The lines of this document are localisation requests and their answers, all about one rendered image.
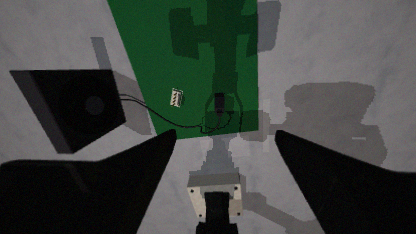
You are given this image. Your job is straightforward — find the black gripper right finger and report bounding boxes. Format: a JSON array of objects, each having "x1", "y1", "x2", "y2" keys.
[{"x1": 274, "y1": 130, "x2": 416, "y2": 234}]

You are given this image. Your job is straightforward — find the green circuit board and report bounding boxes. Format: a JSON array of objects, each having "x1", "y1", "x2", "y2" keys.
[{"x1": 107, "y1": 0, "x2": 259, "y2": 140}]

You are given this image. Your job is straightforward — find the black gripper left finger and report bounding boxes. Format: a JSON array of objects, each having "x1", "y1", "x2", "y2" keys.
[{"x1": 0, "y1": 129, "x2": 177, "y2": 234}]

